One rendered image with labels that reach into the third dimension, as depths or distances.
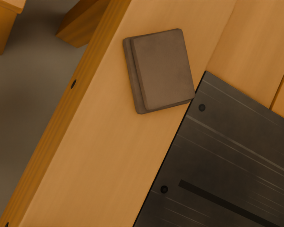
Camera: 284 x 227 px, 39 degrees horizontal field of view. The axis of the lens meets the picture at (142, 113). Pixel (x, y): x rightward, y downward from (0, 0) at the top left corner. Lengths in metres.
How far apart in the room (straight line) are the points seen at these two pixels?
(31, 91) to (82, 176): 0.91
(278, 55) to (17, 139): 0.97
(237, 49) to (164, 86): 0.16
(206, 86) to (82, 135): 0.19
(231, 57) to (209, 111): 0.09
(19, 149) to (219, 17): 0.97
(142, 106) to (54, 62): 0.92
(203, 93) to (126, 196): 0.18
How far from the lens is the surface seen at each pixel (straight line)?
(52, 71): 1.40
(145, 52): 0.49
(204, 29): 0.57
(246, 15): 0.63
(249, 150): 0.61
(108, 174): 0.52
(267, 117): 0.63
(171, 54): 0.51
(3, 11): 0.63
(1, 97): 1.39
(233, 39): 0.62
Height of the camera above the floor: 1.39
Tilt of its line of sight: 69 degrees down
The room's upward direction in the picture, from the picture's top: 99 degrees clockwise
